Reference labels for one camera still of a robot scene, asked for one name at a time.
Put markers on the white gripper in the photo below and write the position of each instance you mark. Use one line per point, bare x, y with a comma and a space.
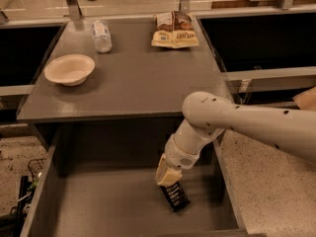
178, 155

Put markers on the black rxbar chocolate bar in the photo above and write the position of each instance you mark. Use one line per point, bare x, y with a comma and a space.
175, 196

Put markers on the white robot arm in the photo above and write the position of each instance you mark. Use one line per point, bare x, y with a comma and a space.
207, 115

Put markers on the grey open top drawer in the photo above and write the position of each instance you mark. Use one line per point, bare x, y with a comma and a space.
99, 181

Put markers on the grey counter cabinet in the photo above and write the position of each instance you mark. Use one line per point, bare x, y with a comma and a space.
134, 79

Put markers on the white paper bowl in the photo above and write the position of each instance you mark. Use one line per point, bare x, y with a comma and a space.
69, 70

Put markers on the brown yellow snack bag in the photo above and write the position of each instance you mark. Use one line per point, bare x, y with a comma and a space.
174, 30

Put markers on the metal railing post left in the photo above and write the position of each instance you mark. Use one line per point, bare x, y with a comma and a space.
74, 10

